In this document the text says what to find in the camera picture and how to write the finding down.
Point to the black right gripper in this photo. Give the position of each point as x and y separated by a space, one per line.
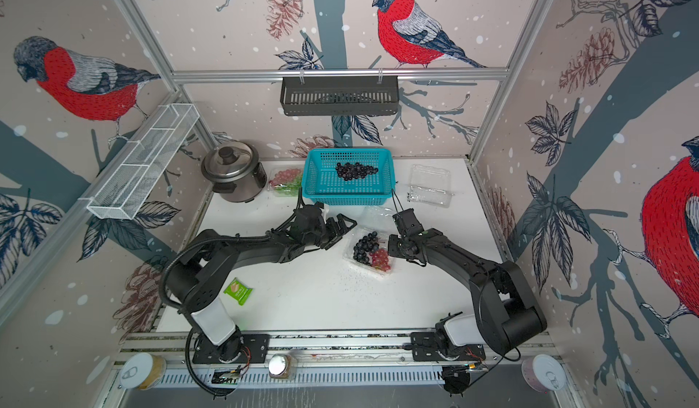
392 245

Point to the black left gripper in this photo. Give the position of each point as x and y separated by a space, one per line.
342 230

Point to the red grape bunch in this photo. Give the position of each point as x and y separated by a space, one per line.
287 175
380 260

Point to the green grape bunch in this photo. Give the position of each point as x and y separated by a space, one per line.
289 189

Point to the clear plastic clamshell container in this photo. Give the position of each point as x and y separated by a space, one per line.
273 190

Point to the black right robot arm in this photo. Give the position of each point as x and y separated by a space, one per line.
507 314

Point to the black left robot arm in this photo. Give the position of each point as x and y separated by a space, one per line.
191 283

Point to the teal plastic basket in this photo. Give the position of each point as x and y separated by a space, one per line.
321 181

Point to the dark purple grape bunch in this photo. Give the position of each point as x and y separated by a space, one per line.
354 171

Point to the green snack packet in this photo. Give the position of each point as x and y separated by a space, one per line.
238 291

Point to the stainless steel rice cooker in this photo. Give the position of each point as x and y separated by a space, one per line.
236 171

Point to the small silver round can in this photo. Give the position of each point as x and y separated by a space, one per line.
281 366

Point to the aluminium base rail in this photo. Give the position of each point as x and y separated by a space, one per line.
321 359

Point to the black hanging wire basket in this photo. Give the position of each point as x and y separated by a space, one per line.
340 96

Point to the white wire shelf basket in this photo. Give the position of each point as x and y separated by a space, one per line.
127 188

